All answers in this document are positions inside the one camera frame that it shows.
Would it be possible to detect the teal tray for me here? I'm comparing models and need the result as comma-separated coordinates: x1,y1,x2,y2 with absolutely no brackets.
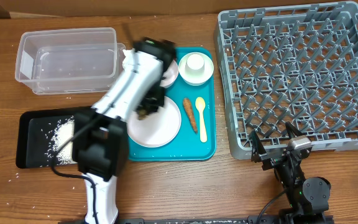
123,47,217,162

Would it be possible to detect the black tray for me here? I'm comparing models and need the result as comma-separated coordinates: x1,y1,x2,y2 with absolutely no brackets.
16,106,90,169

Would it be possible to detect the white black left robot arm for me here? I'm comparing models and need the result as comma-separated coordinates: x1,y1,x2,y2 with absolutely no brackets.
72,37,177,223

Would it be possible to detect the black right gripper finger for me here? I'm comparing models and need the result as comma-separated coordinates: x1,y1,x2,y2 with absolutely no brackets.
250,130,266,156
285,121,304,139

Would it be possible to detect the clear plastic bin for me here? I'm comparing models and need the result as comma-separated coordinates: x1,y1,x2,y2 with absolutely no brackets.
15,27,126,95

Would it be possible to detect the pale green bowl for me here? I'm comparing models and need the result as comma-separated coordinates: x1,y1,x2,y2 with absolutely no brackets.
178,52,214,86

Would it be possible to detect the white cup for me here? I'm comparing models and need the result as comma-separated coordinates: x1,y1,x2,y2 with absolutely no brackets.
186,54,204,74

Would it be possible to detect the brown granola chunk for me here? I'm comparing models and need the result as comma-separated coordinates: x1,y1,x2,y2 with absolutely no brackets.
137,110,149,120

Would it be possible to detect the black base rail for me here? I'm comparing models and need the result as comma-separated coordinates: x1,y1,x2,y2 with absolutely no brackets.
57,214,335,224

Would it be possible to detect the white rice pile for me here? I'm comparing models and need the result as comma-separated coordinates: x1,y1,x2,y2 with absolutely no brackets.
45,117,75,165

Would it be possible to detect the white pink plate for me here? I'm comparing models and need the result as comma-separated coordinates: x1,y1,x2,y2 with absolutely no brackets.
127,96,181,147

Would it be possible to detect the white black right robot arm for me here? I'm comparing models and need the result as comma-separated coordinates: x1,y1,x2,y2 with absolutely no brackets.
250,122,334,223

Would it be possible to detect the orange carrot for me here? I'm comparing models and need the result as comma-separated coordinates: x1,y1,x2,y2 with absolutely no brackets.
183,98,198,134

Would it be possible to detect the grey dishwasher rack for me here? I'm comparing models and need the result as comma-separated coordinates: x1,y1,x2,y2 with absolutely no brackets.
214,1,358,159

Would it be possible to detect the yellow plastic spoon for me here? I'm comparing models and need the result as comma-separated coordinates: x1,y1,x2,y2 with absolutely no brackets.
195,96,208,142

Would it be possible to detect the pink bowl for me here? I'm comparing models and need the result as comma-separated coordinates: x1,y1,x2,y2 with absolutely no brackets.
160,60,178,88

